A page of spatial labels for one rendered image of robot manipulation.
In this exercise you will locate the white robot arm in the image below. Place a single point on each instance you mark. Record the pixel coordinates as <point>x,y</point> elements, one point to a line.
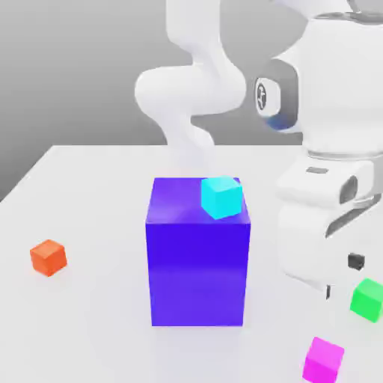
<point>332,89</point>

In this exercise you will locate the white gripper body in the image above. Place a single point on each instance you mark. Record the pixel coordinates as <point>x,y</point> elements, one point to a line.
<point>302,239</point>

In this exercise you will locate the large blue box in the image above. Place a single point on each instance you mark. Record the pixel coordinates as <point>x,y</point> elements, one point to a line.
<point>197,269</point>

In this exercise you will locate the small magenta cube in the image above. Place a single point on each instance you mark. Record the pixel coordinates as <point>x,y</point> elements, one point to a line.
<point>323,360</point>

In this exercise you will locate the small orange cube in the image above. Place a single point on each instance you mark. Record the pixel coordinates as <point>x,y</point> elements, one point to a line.
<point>48,258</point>

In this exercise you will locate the small cyan cube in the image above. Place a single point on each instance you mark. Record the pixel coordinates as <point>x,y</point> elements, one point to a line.
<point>221,197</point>

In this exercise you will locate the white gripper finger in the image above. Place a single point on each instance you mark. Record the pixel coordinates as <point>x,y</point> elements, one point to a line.
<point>356,262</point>
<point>328,291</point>

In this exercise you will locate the small green cube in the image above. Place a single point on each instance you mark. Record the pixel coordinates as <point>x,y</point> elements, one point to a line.
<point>368,300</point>

